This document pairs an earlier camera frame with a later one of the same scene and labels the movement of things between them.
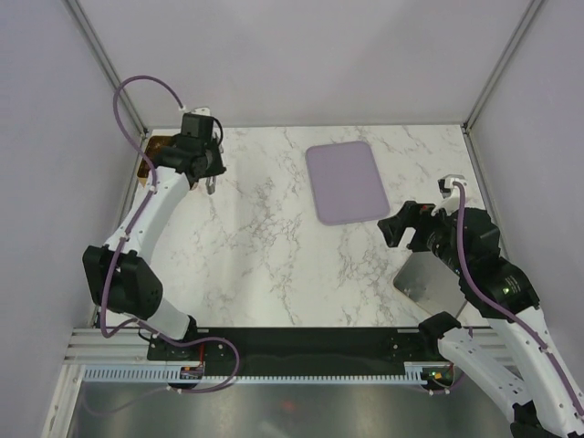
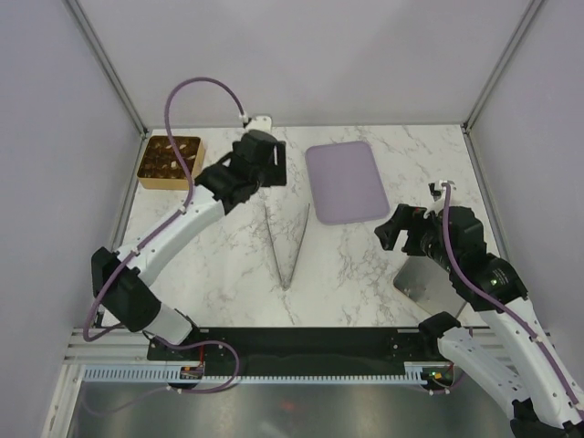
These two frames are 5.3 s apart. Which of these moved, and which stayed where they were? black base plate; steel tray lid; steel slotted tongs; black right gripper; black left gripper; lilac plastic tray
Moved: steel slotted tongs; black left gripper
Stayed: lilac plastic tray; black base plate; steel tray lid; black right gripper
